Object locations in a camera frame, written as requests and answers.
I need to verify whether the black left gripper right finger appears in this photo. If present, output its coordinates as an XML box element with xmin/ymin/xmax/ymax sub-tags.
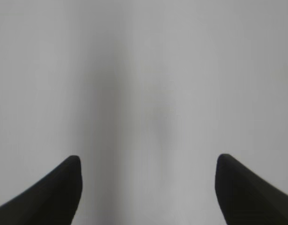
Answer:
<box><xmin>214</xmin><ymin>154</ymin><xmax>288</xmax><ymax>225</ymax></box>

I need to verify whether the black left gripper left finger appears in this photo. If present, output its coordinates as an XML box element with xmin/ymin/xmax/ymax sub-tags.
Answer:
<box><xmin>0</xmin><ymin>156</ymin><xmax>82</xmax><ymax>225</ymax></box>

